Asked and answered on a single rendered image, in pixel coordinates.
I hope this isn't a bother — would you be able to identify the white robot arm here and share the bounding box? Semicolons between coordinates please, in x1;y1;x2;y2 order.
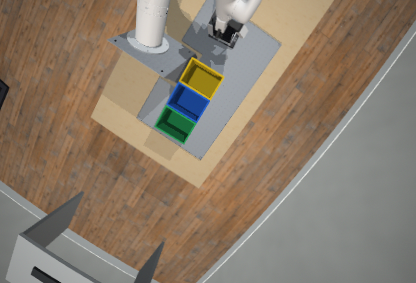
127;0;262;55

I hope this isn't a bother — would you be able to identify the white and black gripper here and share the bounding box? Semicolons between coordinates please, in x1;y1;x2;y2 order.
215;17;229;39

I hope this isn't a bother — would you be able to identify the blue bin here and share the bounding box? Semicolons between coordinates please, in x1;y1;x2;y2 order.
166;82;210;123

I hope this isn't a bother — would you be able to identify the green open bin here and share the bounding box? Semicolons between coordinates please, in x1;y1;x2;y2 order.
154;105;197;144

